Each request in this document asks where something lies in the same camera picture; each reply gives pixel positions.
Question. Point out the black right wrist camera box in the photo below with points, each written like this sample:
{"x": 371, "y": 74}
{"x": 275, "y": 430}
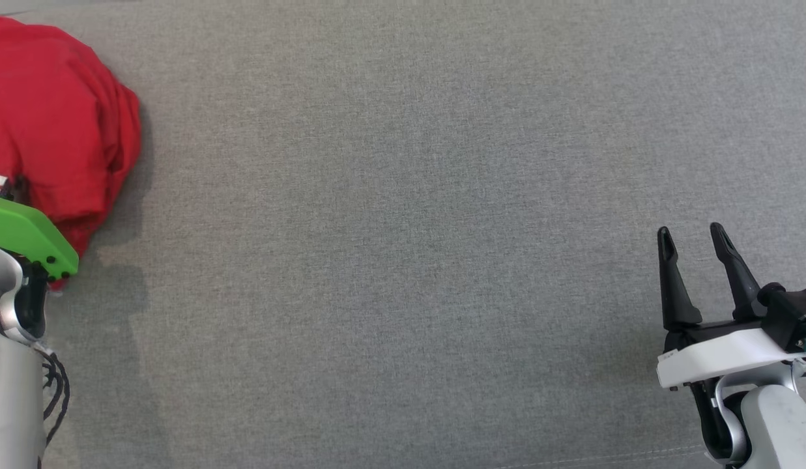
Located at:
{"x": 790, "y": 312}

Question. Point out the grey fabric sofa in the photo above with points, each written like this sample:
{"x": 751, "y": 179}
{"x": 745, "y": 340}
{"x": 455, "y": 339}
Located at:
{"x": 402, "y": 260}

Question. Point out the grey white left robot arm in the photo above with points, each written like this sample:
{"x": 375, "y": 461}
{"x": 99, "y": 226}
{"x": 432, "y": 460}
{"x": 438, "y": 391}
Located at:
{"x": 5, "y": 404}

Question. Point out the red Bulls 23 jersey shirt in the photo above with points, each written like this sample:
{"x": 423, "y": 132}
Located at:
{"x": 57, "y": 117}

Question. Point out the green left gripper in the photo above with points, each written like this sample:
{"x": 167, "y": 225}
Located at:
{"x": 25, "y": 234}

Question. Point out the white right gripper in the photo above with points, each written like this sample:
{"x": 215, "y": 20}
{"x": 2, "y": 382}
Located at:
{"x": 722, "y": 357}

